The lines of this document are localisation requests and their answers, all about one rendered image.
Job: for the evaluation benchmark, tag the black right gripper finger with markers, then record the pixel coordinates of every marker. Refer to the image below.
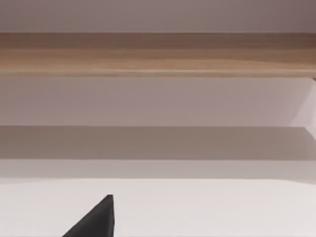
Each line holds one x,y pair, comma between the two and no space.
100,221

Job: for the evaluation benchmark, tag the wooden shelf board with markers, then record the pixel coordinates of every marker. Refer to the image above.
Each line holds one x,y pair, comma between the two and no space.
158,54

